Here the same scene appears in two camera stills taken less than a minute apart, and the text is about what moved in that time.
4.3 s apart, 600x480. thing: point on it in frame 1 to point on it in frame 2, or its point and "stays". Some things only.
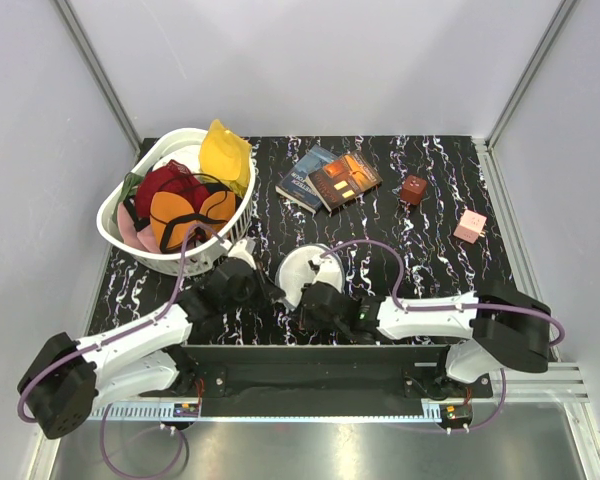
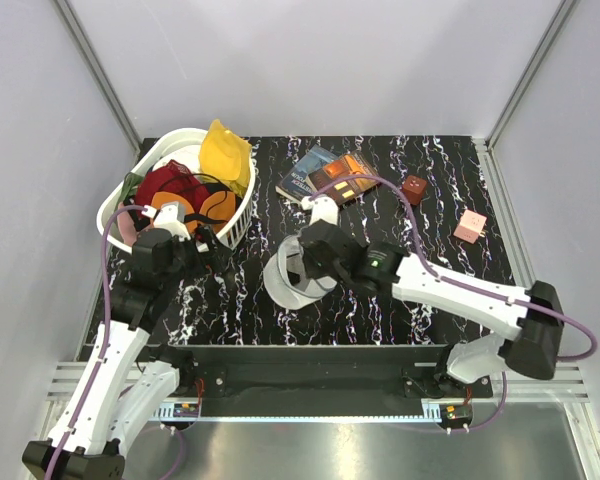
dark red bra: (173, 177) stays
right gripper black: (306, 314) to (316, 272)
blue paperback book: (294, 182) stays
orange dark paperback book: (344, 179) stays
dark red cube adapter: (413, 189) stays
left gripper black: (268, 291) to (204, 260)
